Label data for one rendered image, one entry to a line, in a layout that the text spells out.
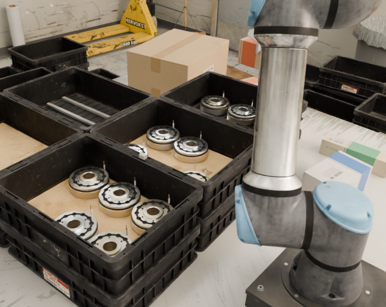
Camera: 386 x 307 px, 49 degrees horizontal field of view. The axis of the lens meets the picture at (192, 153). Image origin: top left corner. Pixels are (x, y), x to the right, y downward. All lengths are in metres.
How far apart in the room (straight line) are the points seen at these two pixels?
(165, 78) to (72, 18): 3.17
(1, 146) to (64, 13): 3.54
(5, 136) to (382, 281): 1.11
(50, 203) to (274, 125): 0.60
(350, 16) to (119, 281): 0.64
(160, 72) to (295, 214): 1.13
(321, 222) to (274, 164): 0.14
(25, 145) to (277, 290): 0.84
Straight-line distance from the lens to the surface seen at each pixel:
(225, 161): 1.26
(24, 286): 1.12
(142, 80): 1.88
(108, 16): 5.18
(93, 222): 1.00
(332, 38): 4.14
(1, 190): 1.03
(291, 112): 0.80
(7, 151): 1.36
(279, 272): 1.00
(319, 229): 0.84
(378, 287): 1.03
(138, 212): 1.02
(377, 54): 3.37
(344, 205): 0.84
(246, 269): 1.12
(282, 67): 0.78
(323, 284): 0.93
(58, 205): 1.11
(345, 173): 1.38
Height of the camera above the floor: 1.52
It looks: 33 degrees down
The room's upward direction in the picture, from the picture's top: 3 degrees clockwise
